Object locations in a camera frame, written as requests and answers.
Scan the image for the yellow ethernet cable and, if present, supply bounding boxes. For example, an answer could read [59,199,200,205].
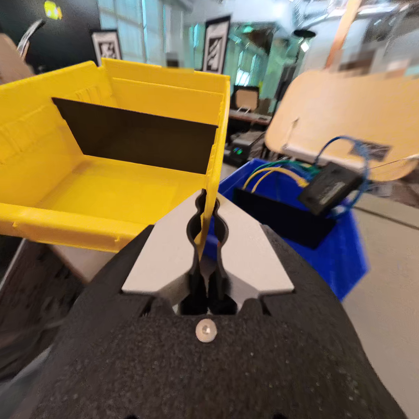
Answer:
[242,167,310,194]

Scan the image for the yellow plastic bin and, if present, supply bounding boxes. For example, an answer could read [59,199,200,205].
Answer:
[0,58,231,262]

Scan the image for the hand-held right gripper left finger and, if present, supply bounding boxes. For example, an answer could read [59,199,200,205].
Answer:
[122,189,208,308]

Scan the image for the black floor lamp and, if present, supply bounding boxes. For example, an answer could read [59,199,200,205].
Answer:
[294,29,316,66]

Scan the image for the black network switch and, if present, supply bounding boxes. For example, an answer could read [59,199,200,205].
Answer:
[297,161,364,216]

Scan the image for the black device with green lights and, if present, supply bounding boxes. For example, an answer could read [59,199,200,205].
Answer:
[224,137,259,166]

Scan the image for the black label sticker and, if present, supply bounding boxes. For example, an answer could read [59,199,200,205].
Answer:
[350,141,392,161]

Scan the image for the blue ethernet cable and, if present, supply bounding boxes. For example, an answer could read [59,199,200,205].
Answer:
[314,135,372,218]

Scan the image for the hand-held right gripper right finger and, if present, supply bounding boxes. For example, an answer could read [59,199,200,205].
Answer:
[209,193,295,305]

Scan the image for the green ethernet cable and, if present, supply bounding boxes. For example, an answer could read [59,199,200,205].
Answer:
[252,159,319,177]

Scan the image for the wooden board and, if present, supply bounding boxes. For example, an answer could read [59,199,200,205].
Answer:
[264,70,419,182]

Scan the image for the black and white tag poster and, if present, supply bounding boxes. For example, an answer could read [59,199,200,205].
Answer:
[91,29,122,66]
[202,16,231,74]

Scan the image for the blue plastic bin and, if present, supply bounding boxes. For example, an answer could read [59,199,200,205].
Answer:
[209,158,370,302]

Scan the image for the black bin divider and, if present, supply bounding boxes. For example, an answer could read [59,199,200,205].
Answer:
[52,97,219,175]

